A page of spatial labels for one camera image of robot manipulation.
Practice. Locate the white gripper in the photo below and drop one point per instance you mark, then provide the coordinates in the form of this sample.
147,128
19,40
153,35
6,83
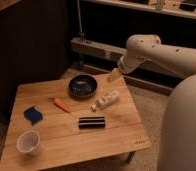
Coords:
123,67

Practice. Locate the small white bottle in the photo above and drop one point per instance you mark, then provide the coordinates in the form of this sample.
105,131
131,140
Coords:
106,100

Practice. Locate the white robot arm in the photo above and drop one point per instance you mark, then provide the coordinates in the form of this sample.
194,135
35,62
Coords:
177,151

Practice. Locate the dark ceramic bowl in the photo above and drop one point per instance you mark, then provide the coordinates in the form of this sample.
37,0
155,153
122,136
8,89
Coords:
82,86

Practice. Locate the metal pole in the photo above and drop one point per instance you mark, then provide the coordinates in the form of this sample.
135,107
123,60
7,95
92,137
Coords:
81,33

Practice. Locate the orange carrot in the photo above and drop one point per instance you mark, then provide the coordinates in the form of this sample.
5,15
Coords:
62,105

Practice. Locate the wooden table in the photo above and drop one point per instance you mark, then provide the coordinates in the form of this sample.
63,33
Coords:
62,141

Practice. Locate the blue cloth piece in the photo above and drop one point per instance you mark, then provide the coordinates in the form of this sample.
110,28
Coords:
33,115

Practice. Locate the upper wooden shelf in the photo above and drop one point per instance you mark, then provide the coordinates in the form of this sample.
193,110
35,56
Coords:
147,8

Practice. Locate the white paper cup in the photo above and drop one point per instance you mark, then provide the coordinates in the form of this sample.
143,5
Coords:
29,143

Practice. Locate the wooden beam rail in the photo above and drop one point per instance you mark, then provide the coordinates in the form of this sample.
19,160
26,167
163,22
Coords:
101,50

